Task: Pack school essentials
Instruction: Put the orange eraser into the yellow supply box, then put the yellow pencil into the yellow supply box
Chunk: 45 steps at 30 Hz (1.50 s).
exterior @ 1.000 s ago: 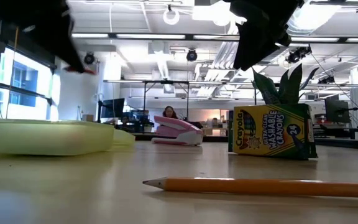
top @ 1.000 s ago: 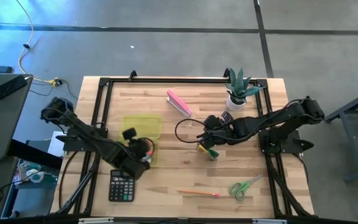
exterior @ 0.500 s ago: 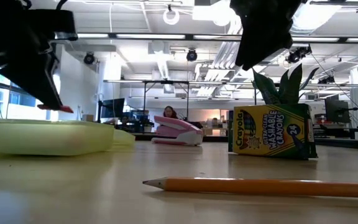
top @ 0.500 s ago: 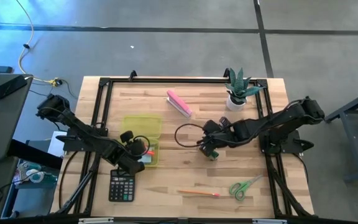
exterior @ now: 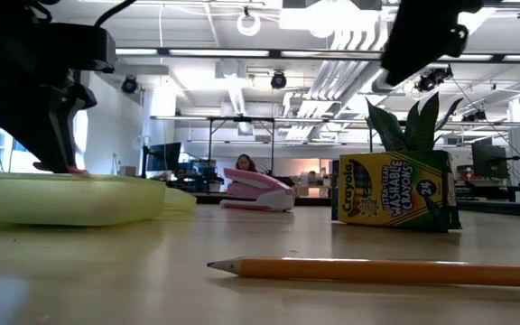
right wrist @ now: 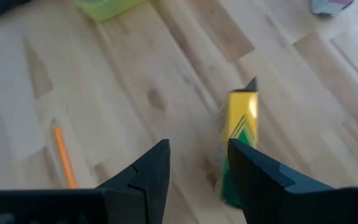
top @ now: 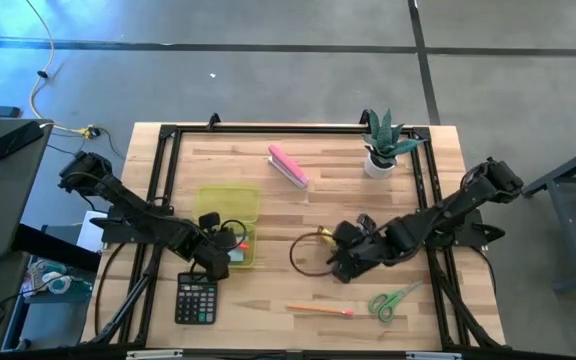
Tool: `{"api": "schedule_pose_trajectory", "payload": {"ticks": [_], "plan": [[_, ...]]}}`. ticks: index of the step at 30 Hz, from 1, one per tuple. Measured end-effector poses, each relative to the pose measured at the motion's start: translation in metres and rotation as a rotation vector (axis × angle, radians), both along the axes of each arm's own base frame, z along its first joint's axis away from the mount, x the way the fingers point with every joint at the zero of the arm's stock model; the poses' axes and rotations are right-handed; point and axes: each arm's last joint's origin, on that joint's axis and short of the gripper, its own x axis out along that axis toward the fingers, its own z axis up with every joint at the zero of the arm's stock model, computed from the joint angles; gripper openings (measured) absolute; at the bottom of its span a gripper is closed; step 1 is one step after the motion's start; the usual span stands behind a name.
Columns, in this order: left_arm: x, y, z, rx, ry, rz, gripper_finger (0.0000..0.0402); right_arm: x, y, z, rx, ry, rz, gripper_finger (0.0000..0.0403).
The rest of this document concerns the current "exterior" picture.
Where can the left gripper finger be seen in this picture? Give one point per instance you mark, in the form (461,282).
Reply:
(68,117)
(21,113)

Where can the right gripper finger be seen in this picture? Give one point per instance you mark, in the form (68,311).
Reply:
(418,45)

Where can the red-orange highlighter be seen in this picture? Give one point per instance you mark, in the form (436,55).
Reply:
(79,171)

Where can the yellow-green translucent pencil box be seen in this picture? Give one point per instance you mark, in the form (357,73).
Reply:
(61,201)

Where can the yellow crayon box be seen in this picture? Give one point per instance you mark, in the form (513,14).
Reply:
(391,194)

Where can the orange pencil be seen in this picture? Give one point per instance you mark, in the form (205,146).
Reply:
(377,271)

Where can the black monitor on arm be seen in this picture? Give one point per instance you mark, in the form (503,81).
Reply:
(489,160)

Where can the large window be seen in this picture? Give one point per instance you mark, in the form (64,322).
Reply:
(5,155)

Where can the black ceiling spotlight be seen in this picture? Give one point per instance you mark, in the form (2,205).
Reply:
(129,85)
(278,80)

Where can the green plant in white pot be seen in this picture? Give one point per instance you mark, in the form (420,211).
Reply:
(384,128)

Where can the black computer monitor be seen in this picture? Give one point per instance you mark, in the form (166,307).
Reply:
(165,155)

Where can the long ceiling light bar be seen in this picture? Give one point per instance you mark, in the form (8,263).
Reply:
(219,52)

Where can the black-framed background table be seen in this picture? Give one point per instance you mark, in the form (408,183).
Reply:
(242,119)

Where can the person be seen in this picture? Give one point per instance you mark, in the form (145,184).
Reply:
(245,163)

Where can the pink and white stapler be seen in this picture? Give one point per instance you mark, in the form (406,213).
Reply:
(260,187)

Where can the black ceiling camera cluster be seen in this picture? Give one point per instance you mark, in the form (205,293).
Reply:
(436,79)

